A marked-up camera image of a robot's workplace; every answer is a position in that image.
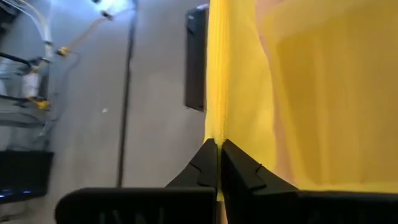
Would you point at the black rectangular box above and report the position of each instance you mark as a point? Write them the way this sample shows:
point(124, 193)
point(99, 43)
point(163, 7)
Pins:
point(196, 62)

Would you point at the black leaning panel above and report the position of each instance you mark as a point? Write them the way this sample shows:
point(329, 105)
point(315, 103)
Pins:
point(25, 174)

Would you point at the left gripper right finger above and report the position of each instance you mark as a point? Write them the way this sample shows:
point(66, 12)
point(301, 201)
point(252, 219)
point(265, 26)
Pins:
point(242, 174)

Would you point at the yellow translucent plastic bin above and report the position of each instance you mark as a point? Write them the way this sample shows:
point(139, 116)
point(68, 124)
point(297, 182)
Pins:
point(335, 93)

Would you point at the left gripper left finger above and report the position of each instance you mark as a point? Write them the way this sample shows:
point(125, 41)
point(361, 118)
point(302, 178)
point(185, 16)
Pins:
point(199, 177)

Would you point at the yellow microfiber towel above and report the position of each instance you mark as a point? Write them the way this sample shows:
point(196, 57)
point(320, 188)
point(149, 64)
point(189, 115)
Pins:
point(239, 77)

